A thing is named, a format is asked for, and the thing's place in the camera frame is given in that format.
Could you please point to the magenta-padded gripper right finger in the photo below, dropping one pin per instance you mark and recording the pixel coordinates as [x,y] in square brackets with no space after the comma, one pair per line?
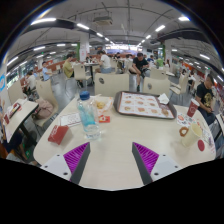
[146,156]

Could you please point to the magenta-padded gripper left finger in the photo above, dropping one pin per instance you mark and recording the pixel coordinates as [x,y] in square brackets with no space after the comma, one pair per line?
[76,156]

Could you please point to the clear blue-capped water bottle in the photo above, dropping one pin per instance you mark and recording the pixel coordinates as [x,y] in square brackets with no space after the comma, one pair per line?
[88,116]

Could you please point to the red fries carton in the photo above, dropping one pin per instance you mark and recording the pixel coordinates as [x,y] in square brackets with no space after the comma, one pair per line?
[58,134]

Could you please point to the white printed paper card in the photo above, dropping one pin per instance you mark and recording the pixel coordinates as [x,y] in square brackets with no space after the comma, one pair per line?
[70,119]

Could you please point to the small red sauce packet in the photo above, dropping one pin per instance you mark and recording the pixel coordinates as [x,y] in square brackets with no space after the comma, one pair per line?
[104,119]

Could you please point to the brown food tray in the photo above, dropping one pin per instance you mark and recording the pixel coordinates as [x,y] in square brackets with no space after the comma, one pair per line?
[143,105]

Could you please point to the colourful sticker sheet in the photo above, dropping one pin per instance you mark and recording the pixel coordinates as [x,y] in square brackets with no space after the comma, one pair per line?
[182,118]

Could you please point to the flat round red coaster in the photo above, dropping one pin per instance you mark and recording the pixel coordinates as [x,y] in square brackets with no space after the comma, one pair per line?
[201,145]

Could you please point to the pink backpack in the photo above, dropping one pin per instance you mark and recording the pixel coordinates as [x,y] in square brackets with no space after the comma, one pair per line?
[43,109]

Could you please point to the white paper napkin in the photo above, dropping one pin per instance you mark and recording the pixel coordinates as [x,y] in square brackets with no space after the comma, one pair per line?
[163,99]

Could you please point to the red paper cup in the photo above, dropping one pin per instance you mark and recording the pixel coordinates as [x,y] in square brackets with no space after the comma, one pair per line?
[192,108]

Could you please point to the neighbouring beige table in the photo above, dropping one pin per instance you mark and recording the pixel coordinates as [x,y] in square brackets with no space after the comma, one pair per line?
[20,116]

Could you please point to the person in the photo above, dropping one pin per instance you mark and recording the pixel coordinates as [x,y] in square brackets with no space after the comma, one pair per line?
[46,71]
[139,64]
[105,62]
[68,68]
[204,96]

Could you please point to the ceiling air conditioner unit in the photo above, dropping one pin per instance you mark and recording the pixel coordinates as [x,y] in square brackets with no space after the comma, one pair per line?
[103,20]

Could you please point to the ceiling lights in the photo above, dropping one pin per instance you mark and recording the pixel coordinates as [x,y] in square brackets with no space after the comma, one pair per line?
[44,20]

